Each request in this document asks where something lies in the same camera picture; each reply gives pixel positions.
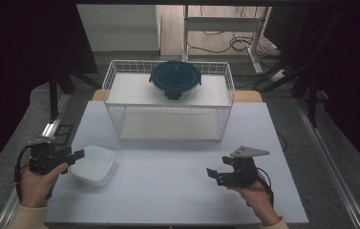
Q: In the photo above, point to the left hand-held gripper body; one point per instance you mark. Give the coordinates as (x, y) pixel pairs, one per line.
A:
(44, 157)

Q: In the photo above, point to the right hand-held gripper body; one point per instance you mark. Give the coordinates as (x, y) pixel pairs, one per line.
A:
(246, 171)

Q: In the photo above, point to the white square plastic container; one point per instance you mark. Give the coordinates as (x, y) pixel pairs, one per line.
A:
(93, 165)

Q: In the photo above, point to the round container dark blue lid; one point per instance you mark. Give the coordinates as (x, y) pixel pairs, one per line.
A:
(175, 76)

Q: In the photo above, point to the person's left hand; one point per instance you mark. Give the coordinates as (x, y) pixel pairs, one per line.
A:
(36, 189)

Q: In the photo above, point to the person's right hand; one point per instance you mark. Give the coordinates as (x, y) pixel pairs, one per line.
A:
(260, 203)

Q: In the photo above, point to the black metal stand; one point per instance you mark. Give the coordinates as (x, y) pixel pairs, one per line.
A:
(53, 98)
(312, 98)

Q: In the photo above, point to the wooden table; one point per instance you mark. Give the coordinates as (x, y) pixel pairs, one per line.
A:
(247, 96)

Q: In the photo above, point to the dark curtain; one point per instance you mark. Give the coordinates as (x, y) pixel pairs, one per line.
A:
(18, 63)
(355, 79)

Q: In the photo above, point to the white power strip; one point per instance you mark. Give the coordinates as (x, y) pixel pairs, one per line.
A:
(279, 75)

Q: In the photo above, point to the white cabinet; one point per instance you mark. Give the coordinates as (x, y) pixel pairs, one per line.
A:
(120, 28)

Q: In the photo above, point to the black floor bracket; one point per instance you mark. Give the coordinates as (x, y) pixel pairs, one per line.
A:
(63, 130)

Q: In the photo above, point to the aluminium rail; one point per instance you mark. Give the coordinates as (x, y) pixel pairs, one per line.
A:
(52, 127)
(330, 159)

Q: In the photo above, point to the white metal desk frame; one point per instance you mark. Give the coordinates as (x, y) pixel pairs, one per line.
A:
(222, 24)

